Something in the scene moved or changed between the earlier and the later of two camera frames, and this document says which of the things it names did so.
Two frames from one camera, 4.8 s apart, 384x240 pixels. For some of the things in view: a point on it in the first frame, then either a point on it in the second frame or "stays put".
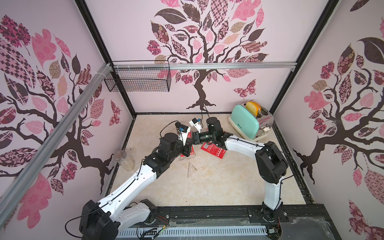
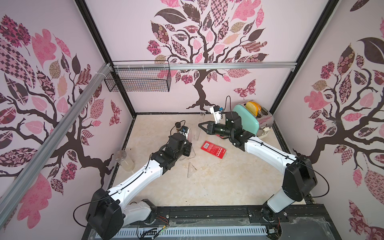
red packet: [211, 148] stays put
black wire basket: [140, 76] stays put
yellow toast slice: [253, 107] stays put
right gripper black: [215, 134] → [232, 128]
